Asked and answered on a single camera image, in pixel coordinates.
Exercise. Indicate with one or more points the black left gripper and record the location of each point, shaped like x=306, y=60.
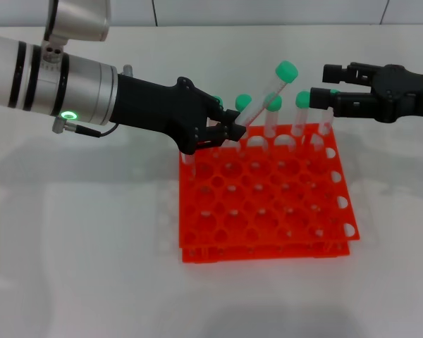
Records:
x=155, y=109

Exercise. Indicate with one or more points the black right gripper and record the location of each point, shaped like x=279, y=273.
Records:
x=402, y=95

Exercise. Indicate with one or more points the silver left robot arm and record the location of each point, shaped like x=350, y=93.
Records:
x=74, y=88

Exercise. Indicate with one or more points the orange test tube rack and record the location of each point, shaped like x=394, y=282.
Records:
x=250, y=246

